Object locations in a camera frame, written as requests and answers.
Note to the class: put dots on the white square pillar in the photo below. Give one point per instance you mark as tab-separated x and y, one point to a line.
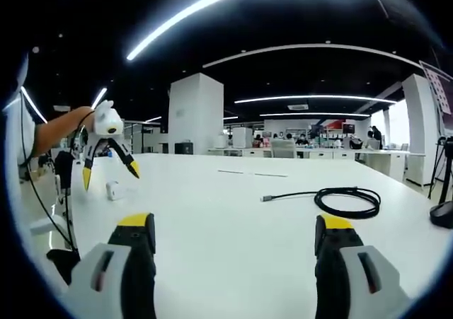
194	114

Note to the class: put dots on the black cabinet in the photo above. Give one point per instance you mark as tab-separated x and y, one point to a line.
184	148

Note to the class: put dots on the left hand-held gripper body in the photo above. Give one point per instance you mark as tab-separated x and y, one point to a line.
106	121

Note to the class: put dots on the white charger adapter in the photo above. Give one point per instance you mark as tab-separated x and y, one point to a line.
115	190

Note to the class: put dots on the straight ceiling light strip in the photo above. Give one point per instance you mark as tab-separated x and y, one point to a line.
315	98
315	114
99	98

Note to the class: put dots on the grey office chair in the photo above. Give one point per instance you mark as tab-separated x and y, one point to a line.
283	149

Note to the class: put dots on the white cabinet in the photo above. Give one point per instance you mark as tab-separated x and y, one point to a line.
242	137

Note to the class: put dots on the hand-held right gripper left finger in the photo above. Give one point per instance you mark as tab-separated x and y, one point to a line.
120	280

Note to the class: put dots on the white rounded object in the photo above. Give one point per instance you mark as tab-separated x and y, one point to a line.
40	226

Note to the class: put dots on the dark cloth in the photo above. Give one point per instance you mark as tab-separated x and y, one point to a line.
63	266

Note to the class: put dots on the ceiling air vent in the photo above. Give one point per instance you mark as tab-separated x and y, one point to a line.
298	106

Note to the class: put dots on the white desk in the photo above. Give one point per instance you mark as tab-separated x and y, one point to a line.
230	255

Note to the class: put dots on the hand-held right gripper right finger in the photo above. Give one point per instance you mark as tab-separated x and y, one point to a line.
348	280

